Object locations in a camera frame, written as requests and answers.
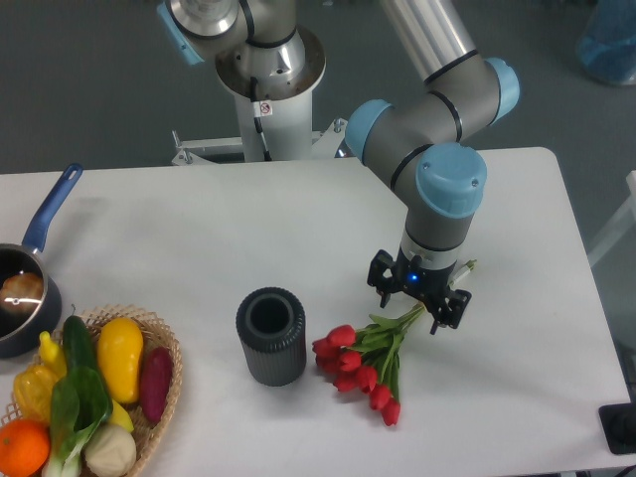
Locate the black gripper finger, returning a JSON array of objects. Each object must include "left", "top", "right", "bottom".
[
  {"left": 367, "top": 249, "right": 400, "bottom": 307},
  {"left": 425, "top": 286, "right": 471, "bottom": 335}
]

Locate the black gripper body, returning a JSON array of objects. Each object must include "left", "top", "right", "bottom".
[{"left": 392, "top": 250, "right": 457, "bottom": 301}]

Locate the red tulip bouquet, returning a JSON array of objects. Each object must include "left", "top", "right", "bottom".
[{"left": 312, "top": 300, "right": 433, "bottom": 426}]

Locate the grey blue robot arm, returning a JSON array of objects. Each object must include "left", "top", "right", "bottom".
[{"left": 158, "top": 1, "right": 520, "bottom": 328}]

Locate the dark grey ribbed vase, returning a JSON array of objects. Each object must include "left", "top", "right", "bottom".
[{"left": 236, "top": 287, "right": 307, "bottom": 387}]

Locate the black device at edge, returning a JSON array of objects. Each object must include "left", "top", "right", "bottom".
[{"left": 598, "top": 402, "right": 635, "bottom": 455}]

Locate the purple sweet potato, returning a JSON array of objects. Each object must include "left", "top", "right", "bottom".
[{"left": 139, "top": 347, "right": 173, "bottom": 424}]

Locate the blue translucent container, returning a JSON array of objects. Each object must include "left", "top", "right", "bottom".
[{"left": 575, "top": 0, "right": 635, "bottom": 86}]

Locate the yellow banana piece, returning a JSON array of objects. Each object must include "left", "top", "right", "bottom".
[{"left": 107, "top": 399, "right": 134, "bottom": 433}]

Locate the green cucumber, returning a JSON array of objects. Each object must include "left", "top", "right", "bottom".
[{"left": 63, "top": 315, "right": 98, "bottom": 372}]

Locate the beige garlic bulb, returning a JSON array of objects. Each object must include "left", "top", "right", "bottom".
[{"left": 84, "top": 424, "right": 136, "bottom": 477}]

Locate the green bok choy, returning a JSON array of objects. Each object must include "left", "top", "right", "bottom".
[{"left": 43, "top": 366, "right": 112, "bottom": 476}]

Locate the small yellow pepper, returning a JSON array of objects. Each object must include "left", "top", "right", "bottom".
[{"left": 39, "top": 331, "right": 67, "bottom": 378}]

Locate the brown food in saucepan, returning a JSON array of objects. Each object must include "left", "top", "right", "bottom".
[{"left": 1, "top": 272, "right": 44, "bottom": 316}]

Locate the yellow bell pepper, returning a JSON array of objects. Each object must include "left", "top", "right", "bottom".
[{"left": 13, "top": 365, "right": 59, "bottom": 425}]

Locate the orange fruit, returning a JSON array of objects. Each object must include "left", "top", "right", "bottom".
[{"left": 1, "top": 418, "right": 51, "bottom": 476}]

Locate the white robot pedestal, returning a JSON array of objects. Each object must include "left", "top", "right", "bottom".
[{"left": 172, "top": 26, "right": 353, "bottom": 166}]

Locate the white frame at right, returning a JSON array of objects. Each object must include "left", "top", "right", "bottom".
[{"left": 587, "top": 171, "right": 635, "bottom": 267}]

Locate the black cable on pedestal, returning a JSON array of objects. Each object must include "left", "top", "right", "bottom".
[{"left": 247, "top": 77, "right": 273, "bottom": 163}]

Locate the blue handled saucepan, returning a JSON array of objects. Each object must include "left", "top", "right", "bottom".
[{"left": 1, "top": 163, "right": 83, "bottom": 359}]

